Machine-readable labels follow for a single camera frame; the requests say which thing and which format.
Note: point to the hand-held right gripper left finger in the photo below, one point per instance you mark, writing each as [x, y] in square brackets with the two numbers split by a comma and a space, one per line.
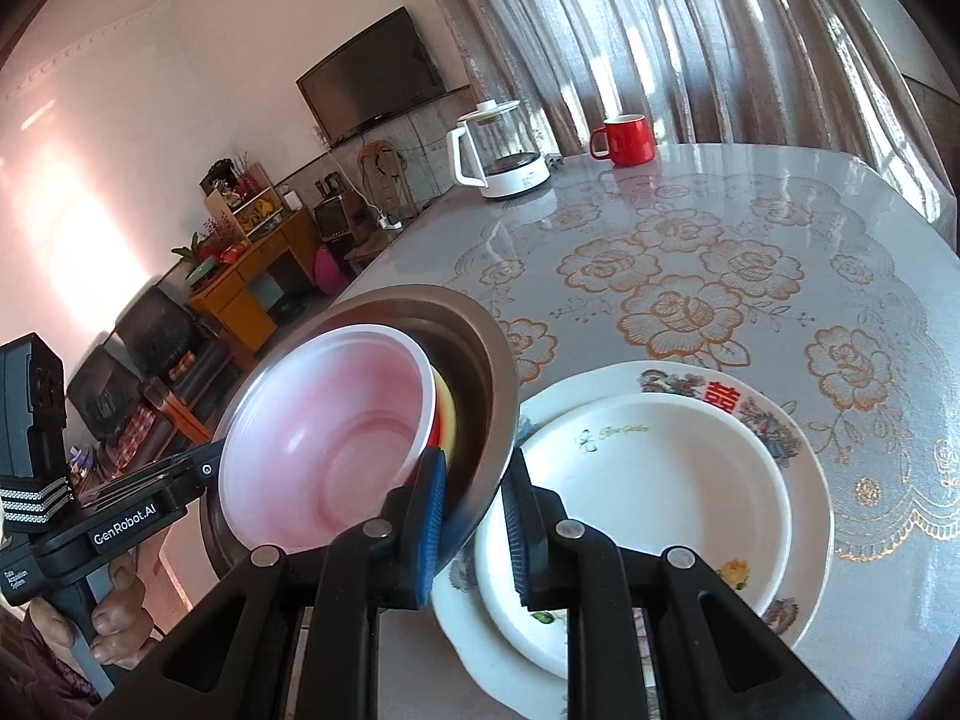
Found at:
[427, 532]

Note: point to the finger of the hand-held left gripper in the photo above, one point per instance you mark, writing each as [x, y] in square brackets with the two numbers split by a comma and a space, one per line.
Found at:
[191, 469]

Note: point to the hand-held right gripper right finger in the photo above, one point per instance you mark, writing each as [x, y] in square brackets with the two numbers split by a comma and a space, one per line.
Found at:
[519, 540]

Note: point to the yellow plastic bowl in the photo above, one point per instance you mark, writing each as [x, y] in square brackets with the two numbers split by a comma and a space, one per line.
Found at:
[447, 412]

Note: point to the white plate with pink roses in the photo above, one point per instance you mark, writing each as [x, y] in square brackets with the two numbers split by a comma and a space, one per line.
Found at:
[645, 495]

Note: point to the red plastic bowl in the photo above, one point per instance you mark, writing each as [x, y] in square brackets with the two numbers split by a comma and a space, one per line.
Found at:
[330, 427]

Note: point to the stainless steel bowl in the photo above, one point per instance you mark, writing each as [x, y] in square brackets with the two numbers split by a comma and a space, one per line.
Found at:
[480, 375]

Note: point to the white plate with red characters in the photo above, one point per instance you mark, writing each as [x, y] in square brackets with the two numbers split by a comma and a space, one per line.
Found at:
[806, 510]

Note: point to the person's left hand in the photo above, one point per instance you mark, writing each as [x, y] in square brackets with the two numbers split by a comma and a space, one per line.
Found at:
[124, 622]

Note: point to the orange wooden cabinet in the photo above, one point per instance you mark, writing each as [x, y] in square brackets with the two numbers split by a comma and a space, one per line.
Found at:
[247, 315]

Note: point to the potted plant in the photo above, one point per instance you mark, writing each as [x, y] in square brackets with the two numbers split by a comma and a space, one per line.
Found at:
[191, 251]

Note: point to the pink bag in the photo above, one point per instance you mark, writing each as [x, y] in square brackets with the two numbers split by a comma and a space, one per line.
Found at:
[330, 270]

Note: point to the small cluttered wooden shelf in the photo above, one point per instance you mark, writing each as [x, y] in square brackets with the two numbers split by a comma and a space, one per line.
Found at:
[255, 217]

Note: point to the small old television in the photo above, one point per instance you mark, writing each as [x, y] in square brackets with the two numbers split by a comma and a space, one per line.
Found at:
[330, 216]

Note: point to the white box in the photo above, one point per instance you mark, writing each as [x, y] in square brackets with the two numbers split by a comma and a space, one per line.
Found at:
[292, 199]

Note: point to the white power strip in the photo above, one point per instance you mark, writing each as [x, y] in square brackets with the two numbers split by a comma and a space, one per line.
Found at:
[388, 221]

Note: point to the wooden chair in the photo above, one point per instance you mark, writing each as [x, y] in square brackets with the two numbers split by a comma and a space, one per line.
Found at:
[382, 172]

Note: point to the white glass electric kettle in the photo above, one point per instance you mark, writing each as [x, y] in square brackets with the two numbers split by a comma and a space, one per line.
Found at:
[510, 172]

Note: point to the red mug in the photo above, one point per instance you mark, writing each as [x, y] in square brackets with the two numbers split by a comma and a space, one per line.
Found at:
[626, 142]

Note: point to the wide grey sheer curtain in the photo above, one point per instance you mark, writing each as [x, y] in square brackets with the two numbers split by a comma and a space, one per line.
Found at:
[675, 30]

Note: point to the black armchair with wooden frame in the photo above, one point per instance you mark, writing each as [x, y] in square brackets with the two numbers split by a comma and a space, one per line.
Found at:
[105, 397]
[157, 330]

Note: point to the wall-mounted black television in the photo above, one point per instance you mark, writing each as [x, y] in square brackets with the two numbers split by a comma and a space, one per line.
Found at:
[367, 75]

